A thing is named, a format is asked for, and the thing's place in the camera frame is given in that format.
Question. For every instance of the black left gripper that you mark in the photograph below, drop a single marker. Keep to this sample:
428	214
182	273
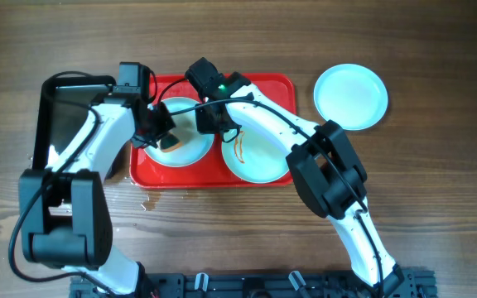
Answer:
156	127

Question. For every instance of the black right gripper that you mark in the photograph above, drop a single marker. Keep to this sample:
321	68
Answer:
204	126

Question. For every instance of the white plate top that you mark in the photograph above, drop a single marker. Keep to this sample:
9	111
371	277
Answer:
193	145

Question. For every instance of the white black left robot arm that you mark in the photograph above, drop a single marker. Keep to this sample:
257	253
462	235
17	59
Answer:
64	228

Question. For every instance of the white plate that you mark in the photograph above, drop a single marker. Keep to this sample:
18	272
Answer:
193	145
253	158
351	95

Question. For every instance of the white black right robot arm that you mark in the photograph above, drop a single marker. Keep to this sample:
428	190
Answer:
327	174

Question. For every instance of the green orange sponge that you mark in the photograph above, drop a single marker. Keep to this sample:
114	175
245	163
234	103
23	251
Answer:
169	142

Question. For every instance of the black mounting rail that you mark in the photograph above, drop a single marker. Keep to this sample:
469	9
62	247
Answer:
415	284

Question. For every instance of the red plastic tray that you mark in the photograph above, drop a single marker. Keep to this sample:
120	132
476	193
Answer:
210	171

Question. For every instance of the black water tray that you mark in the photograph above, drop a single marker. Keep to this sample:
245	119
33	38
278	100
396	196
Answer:
46	124

